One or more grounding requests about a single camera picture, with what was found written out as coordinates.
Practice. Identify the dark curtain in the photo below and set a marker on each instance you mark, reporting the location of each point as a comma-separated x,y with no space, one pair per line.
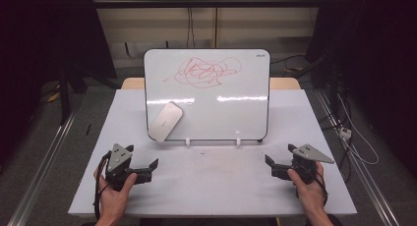
42,39
377,55

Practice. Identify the white whiteboard foot clip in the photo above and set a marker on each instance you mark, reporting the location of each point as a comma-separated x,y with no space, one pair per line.
187,141
238,141

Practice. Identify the white whiteboard eraser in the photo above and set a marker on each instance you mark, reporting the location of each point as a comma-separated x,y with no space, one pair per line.
165,121

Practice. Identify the white power strip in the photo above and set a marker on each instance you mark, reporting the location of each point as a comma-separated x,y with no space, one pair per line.
345,133

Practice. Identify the person's right hand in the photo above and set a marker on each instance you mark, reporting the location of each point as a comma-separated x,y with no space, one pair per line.
311,196

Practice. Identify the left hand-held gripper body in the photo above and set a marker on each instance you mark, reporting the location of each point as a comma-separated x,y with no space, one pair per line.
116,158

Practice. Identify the small black stick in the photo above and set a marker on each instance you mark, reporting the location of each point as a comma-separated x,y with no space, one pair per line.
88,129

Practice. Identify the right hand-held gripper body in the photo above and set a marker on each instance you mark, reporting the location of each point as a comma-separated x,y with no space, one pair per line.
309,154

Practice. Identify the metal floor rail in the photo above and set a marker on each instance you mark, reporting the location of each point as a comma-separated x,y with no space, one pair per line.
42,167
360,173

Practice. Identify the white whiteboard with black rim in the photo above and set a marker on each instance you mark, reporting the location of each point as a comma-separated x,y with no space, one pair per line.
223,114

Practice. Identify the person's left hand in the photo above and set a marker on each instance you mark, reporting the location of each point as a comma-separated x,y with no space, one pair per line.
113,201

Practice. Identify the black horizontal bar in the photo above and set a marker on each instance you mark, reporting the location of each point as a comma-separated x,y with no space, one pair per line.
203,3

